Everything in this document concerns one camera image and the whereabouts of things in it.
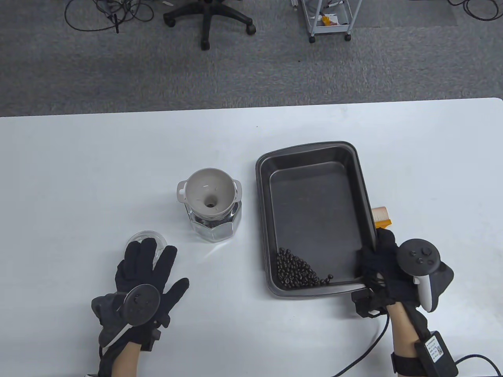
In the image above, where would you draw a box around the black office chair base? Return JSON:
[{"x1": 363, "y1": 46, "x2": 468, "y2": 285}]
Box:
[{"x1": 163, "y1": 0, "x2": 257, "y2": 51}]

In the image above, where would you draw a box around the dark metal baking tray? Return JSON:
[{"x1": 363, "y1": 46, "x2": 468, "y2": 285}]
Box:
[{"x1": 255, "y1": 141, "x2": 378, "y2": 300}]

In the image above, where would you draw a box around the grey tracking controller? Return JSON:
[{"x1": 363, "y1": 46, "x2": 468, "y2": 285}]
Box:
[
  {"x1": 396, "y1": 238, "x2": 454, "y2": 313},
  {"x1": 92, "y1": 284, "x2": 162, "y2": 348}
]

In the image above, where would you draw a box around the person's right hand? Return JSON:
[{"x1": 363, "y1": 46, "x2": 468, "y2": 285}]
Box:
[{"x1": 360, "y1": 229, "x2": 424, "y2": 311}]

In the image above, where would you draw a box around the person's right forearm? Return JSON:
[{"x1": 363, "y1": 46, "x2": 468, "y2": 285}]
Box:
[{"x1": 387, "y1": 302, "x2": 433, "y2": 377}]

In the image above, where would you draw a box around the person's left hand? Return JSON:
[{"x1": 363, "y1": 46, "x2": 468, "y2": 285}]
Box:
[{"x1": 115, "y1": 238, "x2": 189, "y2": 343}]

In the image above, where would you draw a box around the clear glass jar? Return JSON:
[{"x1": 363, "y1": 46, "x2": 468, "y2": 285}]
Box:
[{"x1": 187, "y1": 198, "x2": 241, "y2": 244}]

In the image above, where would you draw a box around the white rolling cart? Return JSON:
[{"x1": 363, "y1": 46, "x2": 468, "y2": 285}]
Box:
[{"x1": 293, "y1": 0, "x2": 363, "y2": 43}]

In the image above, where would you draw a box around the clear glass jar lid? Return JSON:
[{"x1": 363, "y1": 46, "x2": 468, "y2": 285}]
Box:
[{"x1": 127, "y1": 231, "x2": 167, "y2": 262}]

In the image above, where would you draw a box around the orange brush with pale bristles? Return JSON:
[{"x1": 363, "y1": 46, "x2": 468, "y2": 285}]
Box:
[{"x1": 371, "y1": 207, "x2": 392, "y2": 229}]

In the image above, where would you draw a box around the black floor cable bundle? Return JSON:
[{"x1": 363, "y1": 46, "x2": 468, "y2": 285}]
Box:
[{"x1": 64, "y1": 0, "x2": 154, "y2": 34}]

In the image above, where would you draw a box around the black wrist sensor box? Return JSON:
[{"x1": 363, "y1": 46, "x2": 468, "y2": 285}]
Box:
[{"x1": 391, "y1": 331, "x2": 458, "y2": 377}]

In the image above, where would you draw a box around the beige plastic funnel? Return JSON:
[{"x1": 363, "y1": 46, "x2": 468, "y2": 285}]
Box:
[{"x1": 176, "y1": 168, "x2": 242, "y2": 219}]

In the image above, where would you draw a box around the person's left forearm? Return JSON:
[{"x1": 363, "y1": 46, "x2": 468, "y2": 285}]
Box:
[{"x1": 100, "y1": 342, "x2": 141, "y2": 377}]

